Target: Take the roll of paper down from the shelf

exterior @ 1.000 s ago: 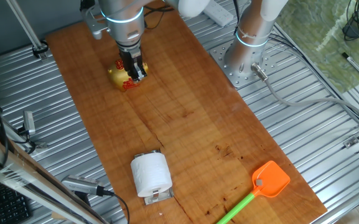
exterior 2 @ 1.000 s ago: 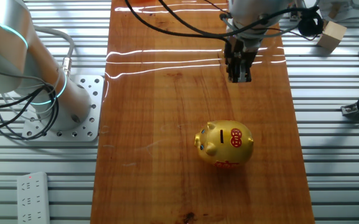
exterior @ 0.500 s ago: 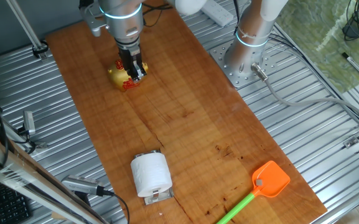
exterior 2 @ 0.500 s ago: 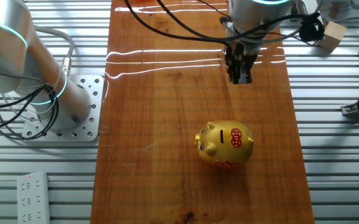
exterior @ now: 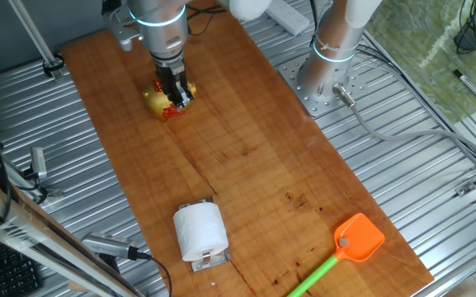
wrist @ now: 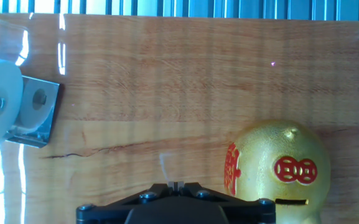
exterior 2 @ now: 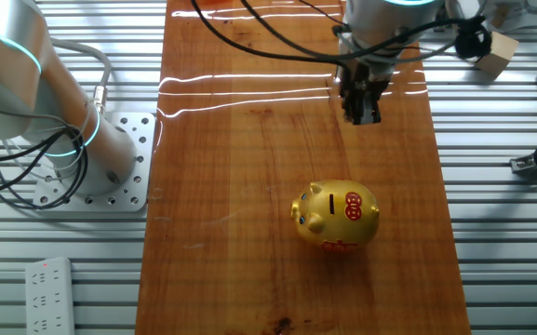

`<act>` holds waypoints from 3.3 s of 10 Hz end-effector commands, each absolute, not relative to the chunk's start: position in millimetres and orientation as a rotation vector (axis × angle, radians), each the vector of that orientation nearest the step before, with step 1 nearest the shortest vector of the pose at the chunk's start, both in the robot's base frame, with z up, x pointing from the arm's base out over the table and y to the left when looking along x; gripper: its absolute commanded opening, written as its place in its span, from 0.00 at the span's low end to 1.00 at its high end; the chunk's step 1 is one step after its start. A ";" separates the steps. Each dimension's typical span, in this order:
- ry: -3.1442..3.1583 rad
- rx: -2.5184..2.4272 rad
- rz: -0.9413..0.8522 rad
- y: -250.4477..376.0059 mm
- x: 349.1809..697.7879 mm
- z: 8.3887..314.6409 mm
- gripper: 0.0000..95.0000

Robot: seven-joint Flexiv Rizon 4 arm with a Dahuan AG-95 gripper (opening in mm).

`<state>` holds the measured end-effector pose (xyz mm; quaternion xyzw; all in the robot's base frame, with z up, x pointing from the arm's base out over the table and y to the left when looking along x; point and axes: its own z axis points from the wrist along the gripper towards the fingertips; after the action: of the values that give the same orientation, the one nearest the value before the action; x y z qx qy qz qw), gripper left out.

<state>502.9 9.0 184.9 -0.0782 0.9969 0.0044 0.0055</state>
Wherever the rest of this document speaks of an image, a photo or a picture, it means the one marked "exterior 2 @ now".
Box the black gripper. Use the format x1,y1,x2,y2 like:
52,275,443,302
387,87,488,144
339,60,393,127

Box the black base cable bundle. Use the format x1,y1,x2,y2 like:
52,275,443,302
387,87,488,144
0,97,90,210

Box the wooden board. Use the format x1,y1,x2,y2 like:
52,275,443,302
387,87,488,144
135,0,472,335

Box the golden piggy bank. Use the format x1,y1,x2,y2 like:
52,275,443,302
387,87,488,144
289,179,381,252

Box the light wooden block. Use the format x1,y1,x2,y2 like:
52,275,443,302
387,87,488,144
475,31,520,79

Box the grey base cable with connector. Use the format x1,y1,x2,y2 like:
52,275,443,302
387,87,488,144
48,39,114,116

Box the white power strip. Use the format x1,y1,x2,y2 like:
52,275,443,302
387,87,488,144
24,256,76,335

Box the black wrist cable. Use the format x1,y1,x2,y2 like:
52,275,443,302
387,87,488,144
191,0,488,66

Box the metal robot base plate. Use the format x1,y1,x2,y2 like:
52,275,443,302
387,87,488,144
33,111,156,214

